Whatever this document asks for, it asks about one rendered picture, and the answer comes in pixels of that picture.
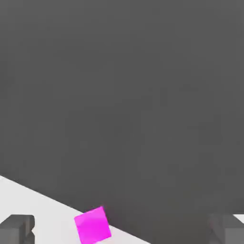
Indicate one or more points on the small magenta cube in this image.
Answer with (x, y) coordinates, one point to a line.
(92, 225)

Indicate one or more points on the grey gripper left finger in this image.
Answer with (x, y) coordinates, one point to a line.
(16, 229)

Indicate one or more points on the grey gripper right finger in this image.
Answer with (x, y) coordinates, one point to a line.
(226, 231)

